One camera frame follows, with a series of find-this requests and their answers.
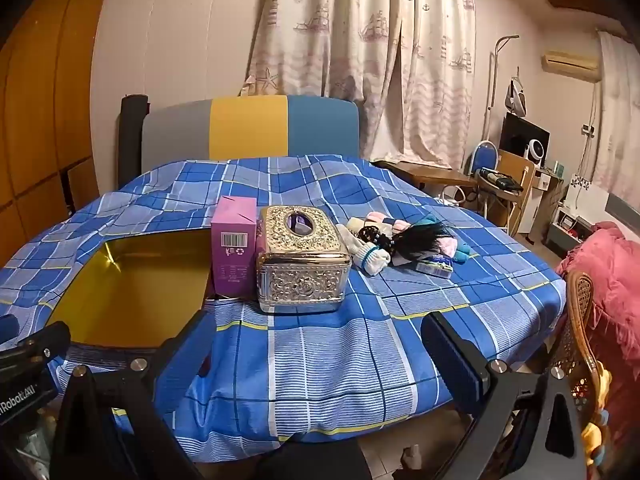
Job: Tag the silver ornate tissue box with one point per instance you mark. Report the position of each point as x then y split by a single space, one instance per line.
300 280

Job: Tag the blue tissue pack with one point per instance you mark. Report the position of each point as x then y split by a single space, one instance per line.
435 264

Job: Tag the gold metal tin tray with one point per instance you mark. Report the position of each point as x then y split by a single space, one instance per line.
130 295

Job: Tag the black monitor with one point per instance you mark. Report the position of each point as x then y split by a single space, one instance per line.
515 135

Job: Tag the yellow plush toy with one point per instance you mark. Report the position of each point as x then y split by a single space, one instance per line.
595 435

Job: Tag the teal plush with pink bow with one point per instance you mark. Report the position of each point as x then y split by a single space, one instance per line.
431 220

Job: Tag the blue plaid bedsheet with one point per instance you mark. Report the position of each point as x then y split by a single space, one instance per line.
325 360

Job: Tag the wooden wardrobe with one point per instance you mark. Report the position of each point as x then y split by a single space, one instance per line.
45 110

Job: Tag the wooden side table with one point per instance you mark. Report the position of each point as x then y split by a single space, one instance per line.
425 172

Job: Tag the beige air conditioner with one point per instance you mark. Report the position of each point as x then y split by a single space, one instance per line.
570 62

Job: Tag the black hair wig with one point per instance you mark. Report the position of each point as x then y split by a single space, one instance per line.
415 240

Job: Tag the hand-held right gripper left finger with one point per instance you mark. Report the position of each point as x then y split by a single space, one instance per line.
182 360

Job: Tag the white round fan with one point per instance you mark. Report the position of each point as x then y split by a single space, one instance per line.
536 151

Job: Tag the pink fluffy blanket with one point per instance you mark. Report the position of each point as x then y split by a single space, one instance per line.
610 270

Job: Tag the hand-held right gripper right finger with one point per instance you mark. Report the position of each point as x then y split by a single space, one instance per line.
455 365

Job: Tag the pink soft cloth piece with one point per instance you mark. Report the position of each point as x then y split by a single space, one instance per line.
378 217

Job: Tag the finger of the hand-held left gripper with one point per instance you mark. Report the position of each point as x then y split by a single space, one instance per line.
7 331
47 337

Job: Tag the black tools on chair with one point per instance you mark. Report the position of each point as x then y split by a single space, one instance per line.
500 180

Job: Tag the grey yellow blue headboard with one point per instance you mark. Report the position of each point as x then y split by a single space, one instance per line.
250 130

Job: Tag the blue folding chair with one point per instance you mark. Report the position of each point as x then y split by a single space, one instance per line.
482 152

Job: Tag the wicker chair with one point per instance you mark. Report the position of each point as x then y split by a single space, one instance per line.
580 300

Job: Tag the white floor stand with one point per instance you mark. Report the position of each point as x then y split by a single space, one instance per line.
492 85

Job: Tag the light wooden desk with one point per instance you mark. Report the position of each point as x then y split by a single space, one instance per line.
542 185

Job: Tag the pale patterned curtain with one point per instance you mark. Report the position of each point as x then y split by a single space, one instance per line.
620 110

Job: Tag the white garment steamer head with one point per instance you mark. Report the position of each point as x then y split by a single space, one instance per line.
516 94

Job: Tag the pink socks with blue band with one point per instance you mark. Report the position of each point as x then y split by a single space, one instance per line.
372 259

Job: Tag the pink cardboard box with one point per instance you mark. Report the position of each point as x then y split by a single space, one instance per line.
232 240

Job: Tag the white board with flower sticker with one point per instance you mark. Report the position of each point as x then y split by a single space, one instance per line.
585 195

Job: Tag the ship print curtain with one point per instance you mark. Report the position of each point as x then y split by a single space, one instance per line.
350 35

